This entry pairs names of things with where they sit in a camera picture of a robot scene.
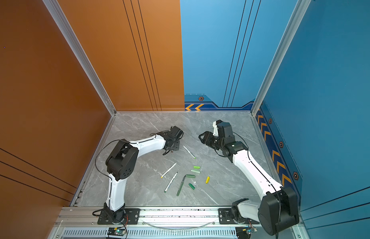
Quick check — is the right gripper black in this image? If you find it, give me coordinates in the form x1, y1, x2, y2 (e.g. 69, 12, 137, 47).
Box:
198, 131, 225, 150

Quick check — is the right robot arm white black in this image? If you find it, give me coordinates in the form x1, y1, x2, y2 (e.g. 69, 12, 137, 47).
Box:
199, 120, 300, 236

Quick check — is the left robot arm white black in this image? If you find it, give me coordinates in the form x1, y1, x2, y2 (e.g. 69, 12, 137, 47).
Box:
98, 126, 184, 225

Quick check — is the white pen light green end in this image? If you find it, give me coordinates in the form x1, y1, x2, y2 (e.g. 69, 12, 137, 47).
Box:
183, 145, 197, 159

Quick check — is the white pen green tip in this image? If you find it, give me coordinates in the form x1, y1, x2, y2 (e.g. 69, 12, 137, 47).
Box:
164, 172, 178, 193

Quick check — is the white pen yellow end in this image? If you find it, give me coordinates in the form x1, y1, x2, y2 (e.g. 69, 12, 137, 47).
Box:
161, 163, 177, 178

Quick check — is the dark green capped pen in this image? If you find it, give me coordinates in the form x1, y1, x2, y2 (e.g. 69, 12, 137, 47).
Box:
177, 174, 196, 196

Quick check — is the right green circuit board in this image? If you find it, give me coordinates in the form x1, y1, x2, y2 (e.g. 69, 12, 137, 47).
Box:
235, 227, 258, 239

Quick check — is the green circuit board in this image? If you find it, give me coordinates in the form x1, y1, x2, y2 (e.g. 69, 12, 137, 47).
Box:
106, 227, 128, 239
235, 227, 258, 239

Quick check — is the left green circuit board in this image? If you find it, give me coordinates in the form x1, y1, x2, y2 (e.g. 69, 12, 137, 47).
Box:
106, 227, 128, 239

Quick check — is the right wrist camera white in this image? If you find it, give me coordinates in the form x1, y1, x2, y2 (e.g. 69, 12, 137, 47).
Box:
212, 119, 223, 136

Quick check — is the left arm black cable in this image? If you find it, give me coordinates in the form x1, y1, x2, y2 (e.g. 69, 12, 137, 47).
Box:
94, 138, 129, 180

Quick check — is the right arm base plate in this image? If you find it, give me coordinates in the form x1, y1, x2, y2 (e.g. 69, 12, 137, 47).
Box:
218, 207, 260, 225

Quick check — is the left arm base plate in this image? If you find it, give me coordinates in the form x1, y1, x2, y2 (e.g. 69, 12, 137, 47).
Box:
97, 208, 140, 226

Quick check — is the white cable on rail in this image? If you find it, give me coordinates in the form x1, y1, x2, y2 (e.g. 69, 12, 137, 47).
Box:
140, 220, 215, 231

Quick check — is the aluminium front rail frame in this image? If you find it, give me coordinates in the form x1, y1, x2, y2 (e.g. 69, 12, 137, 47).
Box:
48, 206, 271, 239

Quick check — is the right aluminium corner post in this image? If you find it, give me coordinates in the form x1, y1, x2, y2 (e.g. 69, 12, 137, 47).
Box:
251, 0, 311, 117

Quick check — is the aluminium corner post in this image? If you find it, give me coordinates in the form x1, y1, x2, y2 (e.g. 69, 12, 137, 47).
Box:
251, 0, 311, 117
43, 0, 117, 116

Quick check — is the left aluminium corner post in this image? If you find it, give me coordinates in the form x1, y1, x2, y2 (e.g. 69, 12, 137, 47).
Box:
43, 0, 117, 116

